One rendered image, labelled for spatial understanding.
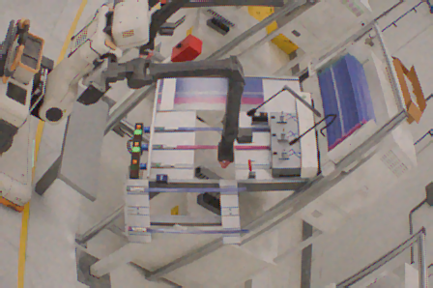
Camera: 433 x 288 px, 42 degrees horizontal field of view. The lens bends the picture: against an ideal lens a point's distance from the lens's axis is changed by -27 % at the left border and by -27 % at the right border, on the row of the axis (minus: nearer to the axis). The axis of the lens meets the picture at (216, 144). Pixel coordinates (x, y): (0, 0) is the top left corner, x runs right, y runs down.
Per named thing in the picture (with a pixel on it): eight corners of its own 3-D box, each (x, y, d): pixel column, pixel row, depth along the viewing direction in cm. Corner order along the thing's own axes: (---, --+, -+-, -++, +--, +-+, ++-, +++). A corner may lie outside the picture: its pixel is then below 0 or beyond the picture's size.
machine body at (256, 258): (118, 260, 378) (186, 221, 345) (122, 170, 426) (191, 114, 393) (202, 300, 410) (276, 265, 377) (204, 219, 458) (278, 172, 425)
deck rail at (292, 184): (148, 189, 328) (146, 181, 324) (148, 187, 330) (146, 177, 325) (307, 189, 327) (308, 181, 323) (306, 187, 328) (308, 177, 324)
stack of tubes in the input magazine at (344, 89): (328, 149, 313) (365, 119, 298) (316, 73, 347) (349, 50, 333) (342, 161, 319) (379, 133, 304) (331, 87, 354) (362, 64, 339)
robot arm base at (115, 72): (107, 55, 264) (105, 76, 257) (126, 53, 266) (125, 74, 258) (106, 70, 271) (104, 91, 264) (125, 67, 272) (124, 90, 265)
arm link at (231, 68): (245, 50, 272) (248, 71, 267) (241, 70, 284) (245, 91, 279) (128, 58, 267) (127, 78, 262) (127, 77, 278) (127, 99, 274)
